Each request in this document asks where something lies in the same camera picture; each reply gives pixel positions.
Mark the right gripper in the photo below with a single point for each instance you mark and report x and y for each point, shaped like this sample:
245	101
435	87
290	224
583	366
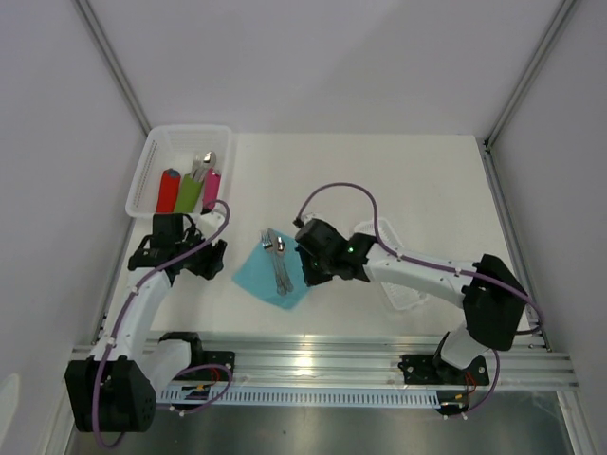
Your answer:
310	278

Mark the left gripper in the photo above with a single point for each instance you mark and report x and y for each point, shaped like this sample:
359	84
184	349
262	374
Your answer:
212	262

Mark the ornate silver fork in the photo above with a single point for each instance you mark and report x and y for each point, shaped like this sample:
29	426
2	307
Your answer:
263	240

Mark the teal paper napkin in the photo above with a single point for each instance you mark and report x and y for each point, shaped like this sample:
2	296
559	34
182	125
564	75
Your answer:
255	277

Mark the ornate silver spoon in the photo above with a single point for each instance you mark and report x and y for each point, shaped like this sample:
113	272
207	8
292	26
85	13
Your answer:
281	250

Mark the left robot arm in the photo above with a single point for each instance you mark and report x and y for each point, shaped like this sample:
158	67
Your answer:
116	387

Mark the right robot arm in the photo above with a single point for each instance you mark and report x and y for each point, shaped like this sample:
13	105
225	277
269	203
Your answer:
489	295

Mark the pink napkin roll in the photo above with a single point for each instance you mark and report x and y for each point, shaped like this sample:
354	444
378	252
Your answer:
210	190

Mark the red napkin roll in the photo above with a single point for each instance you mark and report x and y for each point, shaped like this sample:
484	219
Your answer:
168	191

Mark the small white plastic tray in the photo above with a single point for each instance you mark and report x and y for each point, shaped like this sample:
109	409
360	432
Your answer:
401	297

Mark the large white plastic basket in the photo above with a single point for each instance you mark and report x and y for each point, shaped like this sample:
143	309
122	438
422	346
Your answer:
176	147

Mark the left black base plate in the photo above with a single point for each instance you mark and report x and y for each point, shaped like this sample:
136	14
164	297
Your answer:
224	358

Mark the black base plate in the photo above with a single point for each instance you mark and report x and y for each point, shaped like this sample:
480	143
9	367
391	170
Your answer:
428	370
224	358

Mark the aluminium mounting rail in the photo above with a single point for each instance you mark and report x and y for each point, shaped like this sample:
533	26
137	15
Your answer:
314	361

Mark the white slotted cable duct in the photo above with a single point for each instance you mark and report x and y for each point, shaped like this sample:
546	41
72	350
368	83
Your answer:
294	397

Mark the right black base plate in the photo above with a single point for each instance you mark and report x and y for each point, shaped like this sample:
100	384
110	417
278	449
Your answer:
428	370

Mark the left aluminium frame post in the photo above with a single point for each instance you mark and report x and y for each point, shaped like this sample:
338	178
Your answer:
102	43

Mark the aluminium frame post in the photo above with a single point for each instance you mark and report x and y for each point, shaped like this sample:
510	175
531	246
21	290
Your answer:
556	26
102	43

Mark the right aluminium frame post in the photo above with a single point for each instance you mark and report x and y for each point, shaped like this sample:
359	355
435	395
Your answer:
556	26

